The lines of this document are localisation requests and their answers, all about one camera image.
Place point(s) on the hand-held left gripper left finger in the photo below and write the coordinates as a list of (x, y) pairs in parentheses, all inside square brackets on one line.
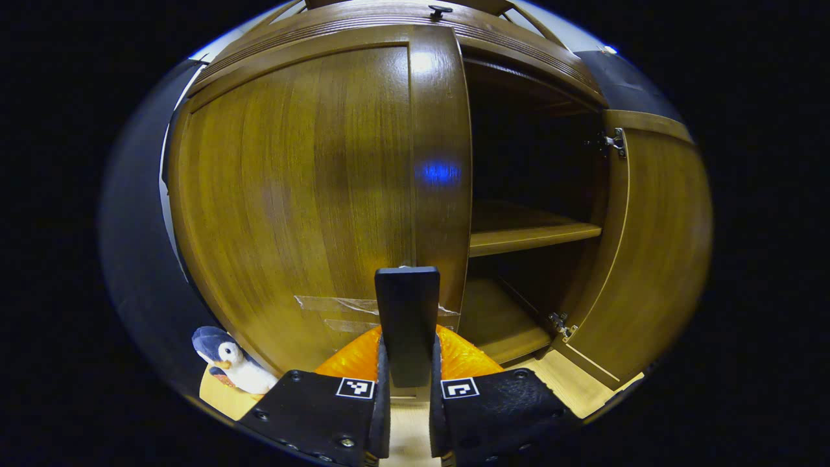
[(382, 421)]

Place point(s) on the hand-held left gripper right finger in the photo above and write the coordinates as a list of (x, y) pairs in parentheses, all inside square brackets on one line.
[(438, 421)]

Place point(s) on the wooden double-door shoe cabinet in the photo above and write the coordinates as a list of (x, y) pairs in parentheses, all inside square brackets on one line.
[(519, 311)]

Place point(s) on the wooden cabinet door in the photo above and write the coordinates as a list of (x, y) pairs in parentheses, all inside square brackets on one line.
[(292, 194), (655, 259)]

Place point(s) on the metal door hinge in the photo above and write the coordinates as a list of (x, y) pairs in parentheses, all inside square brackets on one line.
[(562, 326), (616, 143)]

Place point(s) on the clear adhesive tape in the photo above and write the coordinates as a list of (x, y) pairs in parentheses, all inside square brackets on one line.
[(337, 305)]

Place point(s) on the penguin plush toy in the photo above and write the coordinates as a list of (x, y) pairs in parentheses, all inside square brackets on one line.
[(243, 373)]

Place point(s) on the wooden inner shelf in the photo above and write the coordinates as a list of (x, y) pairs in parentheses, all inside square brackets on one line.
[(519, 233)]

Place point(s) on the wooden ribbed drawer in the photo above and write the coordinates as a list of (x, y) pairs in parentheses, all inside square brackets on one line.
[(363, 19)]

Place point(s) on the black drawer knob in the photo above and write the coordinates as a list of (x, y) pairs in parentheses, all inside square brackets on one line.
[(439, 11)]

